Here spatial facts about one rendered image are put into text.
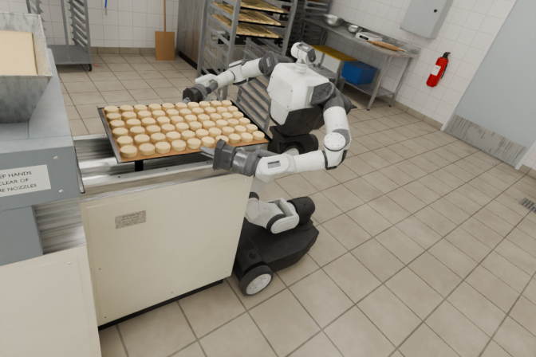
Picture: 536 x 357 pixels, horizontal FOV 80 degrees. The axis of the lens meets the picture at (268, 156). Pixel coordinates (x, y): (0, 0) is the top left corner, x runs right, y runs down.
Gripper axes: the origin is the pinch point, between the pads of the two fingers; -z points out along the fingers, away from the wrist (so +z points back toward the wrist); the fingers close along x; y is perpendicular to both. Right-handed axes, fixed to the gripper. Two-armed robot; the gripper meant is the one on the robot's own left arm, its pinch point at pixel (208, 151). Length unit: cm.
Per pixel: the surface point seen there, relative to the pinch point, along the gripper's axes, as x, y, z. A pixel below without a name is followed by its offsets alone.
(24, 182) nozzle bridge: 9, 49, -27
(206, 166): -10.4, -4.6, -1.6
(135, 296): -78, 15, -20
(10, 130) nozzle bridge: 18, 43, -34
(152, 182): -13.4, 10.1, -16.4
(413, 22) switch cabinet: 30, -438, 139
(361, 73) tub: -56, -424, 92
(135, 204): -21.7, 15.3, -20.0
